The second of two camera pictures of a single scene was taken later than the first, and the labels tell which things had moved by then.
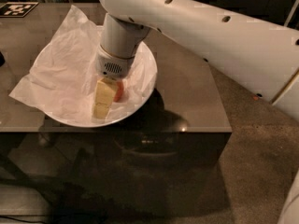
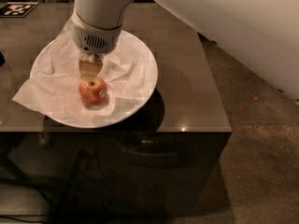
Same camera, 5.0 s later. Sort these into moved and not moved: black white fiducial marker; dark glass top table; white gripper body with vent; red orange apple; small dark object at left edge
Moved: white gripper body with vent; red orange apple
Not moved: small dark object at left edge; black white fiducial marker; dark glass top table
